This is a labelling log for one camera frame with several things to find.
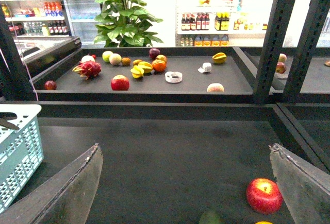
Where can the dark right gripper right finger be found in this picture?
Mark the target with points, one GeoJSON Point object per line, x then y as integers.
{"type": "Point", "coordinates": [304, 188]}

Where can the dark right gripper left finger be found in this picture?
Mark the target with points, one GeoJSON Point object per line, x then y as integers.
{"type": "Point", "coordinates": [66, 197]}

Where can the light blue plastic basket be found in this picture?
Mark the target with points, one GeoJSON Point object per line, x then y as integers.
{"type": "Point", "coordinates": [21, 149]}

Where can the red yellow mango back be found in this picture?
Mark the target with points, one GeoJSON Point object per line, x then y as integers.
{"type": "Point", "coordinates": [162, 57]}

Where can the red apple near front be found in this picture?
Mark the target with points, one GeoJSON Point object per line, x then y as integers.
{"type": "Point", "coordinates": [264, 196]}

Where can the green fruit at bottom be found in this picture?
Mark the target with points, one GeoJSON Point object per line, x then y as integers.
{"type": "Point", "coordinates": [210, 217]}

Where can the small dark red fruit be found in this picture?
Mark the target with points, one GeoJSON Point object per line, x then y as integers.
{"type": "Point", "coordinates": [50, 85]}

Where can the red apple on back tray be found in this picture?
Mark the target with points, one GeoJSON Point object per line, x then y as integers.
{"type": "Point", "coordinates": [120, 83]}

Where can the pink dragon fruit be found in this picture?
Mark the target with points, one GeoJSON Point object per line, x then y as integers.
{"type": "Point", "coordinates": [88, 69]}

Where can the peach on tray edge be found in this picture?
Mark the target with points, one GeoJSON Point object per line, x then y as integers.
{"type": "Point", "coordinates": [215, 87]}

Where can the white round fruit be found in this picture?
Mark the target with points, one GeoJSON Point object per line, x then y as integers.
{"type": "Point", "coordinates": [87, 58]}

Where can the yellow starfruit front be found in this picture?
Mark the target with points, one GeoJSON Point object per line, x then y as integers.
{"type": "Point", "coordinates": [137, 72]}

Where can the yellow starfruit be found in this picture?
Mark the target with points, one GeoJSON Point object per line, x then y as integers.
{"type": "Point", "coordinates": [219, 58]}
{"type": "Point", "coordinates": [137, 72]}
{"type": "Point", "coordinates": [146, 66]}

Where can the pale peach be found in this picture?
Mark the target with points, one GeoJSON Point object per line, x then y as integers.
{"type": "Point", "coordinates": [115, 59]}

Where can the green apple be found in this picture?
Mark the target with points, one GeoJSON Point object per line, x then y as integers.
{"type": "Point", "coordinates": [106, 56]}

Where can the brown kiwi left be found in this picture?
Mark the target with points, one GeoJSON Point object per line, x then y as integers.
{"type": "Point", "coordinates": [126, 61]}

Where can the brown kiwi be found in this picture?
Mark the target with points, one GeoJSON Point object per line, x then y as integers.
{"type": "Point", "coordinates": [136, 62]}
{"type": "Point", "coordinates": [126, 61]}

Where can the black back fruit tray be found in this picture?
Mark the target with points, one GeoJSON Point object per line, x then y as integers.
{"type": "Point", "coordinates": [237, 75]}

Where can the brown kiwi right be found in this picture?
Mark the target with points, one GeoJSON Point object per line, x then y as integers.
{"type": "Point", "coordinates": [136, 62]}

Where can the yellow starfruit middle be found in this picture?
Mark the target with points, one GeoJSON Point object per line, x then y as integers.
{"type": "Point", "coordinates": [146, 66]}

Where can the yellow starfruit right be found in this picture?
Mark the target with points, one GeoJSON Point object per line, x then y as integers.
{"type": "Point", "coordinates": [219, 58]}

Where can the orange persimmon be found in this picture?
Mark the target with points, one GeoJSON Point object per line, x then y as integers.
{"type": "Point", "coordinates": [159, 65]}

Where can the dark purple fruit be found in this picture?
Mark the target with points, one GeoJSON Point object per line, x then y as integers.
{"type": "Point", "coordinates": [153, 53]}

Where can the green potted plant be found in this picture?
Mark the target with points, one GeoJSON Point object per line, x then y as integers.
{"type": "Point", "coordinates": [125, 23]}

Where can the left shelf with drinks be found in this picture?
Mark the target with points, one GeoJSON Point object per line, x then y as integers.
{"type": "Point", "coordinates": [35, 18]}

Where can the white shelf with bottles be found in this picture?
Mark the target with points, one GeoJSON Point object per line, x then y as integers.
{"type": "Point", "coordinates": [221, 22]}

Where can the glass door refrigerator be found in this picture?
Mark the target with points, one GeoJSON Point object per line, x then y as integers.
{"type": "Point", "coordinates": [81, 19]}

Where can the red apple behind post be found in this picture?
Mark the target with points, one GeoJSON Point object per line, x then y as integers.
{"type": "Point", "coordinates": [280, 68]}

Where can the pale apple behind post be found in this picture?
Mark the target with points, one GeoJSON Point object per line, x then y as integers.
{"type": "Point", "coordinates": [282, 58]}

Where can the black rack post right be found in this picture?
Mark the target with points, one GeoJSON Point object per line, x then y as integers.
{"type": "Point", "coordinates": [316, 16]}

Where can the black rack post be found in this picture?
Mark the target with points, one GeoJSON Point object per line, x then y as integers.
{"type": "Point", "coordinates": [280, 15]}
{"type": "Point", "coordinates": [316, 16]}

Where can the black rack post left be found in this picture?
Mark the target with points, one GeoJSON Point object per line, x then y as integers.
{"type": "Point", "coordinates": [280, 15]}

